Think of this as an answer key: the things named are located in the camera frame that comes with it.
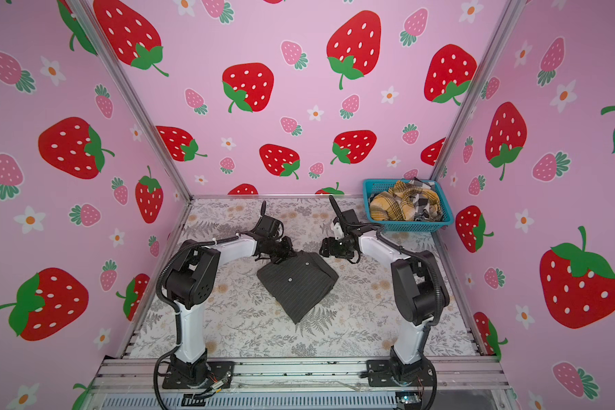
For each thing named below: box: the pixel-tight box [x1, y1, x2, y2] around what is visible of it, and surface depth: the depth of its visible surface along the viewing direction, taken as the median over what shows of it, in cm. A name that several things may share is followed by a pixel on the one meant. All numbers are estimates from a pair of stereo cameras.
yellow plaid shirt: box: [369, 177, 444, 223], surface depth 106 cm
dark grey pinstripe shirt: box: [256, 251, 340, 325], surface depth 90 cm
